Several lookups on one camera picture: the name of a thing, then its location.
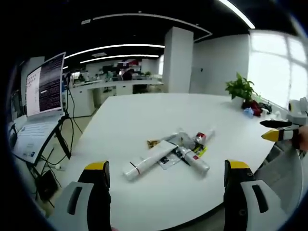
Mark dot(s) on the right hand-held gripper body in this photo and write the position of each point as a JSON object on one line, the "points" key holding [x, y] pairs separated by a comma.
{"points": [[298, 110]]}

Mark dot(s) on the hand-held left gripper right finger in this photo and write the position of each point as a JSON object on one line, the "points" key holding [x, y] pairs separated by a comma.
{"points": [[247, 204]]}

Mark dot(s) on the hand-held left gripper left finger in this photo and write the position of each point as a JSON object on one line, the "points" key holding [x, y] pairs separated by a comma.
{"points": [[79, 204]]}

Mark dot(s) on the thin white skincare tube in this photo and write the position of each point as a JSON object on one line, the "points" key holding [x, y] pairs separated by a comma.
{"points": [[209, 134]]}

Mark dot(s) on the white skincare tube red label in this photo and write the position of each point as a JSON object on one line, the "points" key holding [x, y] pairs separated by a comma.
{"points": [[194, 160]]}

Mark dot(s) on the yellow green skincare packet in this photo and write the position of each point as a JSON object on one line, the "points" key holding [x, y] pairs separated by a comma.
{"points": [[201, 151]]}

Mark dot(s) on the small red silver skincare tube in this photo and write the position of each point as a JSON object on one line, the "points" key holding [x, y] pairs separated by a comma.
{"points": [[200, 137]]}

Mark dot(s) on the large white skincare tube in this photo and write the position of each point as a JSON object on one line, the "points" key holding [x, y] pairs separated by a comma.
{"points": [[149, 160]]}

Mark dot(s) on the black white skincare sachet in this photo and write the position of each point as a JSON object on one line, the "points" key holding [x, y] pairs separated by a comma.
{"points": [[168, 161]]}

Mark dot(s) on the grey skincare sachet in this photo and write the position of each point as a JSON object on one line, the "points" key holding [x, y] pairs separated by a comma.
{"points": [[184, 139]]}

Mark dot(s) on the small golden skincare packet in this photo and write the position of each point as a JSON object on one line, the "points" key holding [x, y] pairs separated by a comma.
{"points": [[152, 143]]}

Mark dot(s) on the person's right hand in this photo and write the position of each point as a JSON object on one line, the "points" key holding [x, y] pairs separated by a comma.
{"points": [[303, 137]]}

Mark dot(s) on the dark red cloth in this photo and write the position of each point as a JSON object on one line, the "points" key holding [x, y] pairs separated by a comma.
{"points": [[255, 108]]}

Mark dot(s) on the blue cloth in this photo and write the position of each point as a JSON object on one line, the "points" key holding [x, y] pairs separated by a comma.
{"points": [[248, 112]]}

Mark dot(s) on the person's grey clothing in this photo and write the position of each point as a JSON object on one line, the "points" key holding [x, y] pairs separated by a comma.
{"points": [[281, 168]]}

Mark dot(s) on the black box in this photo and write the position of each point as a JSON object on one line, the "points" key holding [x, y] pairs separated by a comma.
{"points": [[47, 185]]}

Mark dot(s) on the green potted plant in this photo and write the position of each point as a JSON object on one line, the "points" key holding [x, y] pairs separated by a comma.
{"points": [[240, 87]]}

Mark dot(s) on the black laptop stand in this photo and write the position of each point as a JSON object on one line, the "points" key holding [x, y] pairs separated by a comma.
{"points": [[63, 139]]}

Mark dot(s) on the white office counter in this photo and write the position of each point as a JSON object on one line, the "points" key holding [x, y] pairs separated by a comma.
{"points": [[108, 87]]}

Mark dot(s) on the white laptop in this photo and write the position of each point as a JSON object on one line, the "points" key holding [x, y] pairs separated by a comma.
{"points": [[45, 89]]}

